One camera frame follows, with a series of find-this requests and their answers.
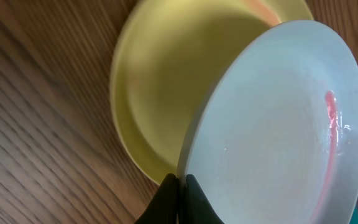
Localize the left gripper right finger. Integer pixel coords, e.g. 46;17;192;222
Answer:
180;174;223;224

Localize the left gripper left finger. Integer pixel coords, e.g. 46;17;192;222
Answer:
135;174;179;224

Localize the light blue plate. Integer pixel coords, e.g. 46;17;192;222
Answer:
178;20;358;223

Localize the yellow plate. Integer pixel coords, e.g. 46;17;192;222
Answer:
110;0;313;184

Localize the teal plastic tray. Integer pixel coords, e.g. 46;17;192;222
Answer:
349;205;358;224

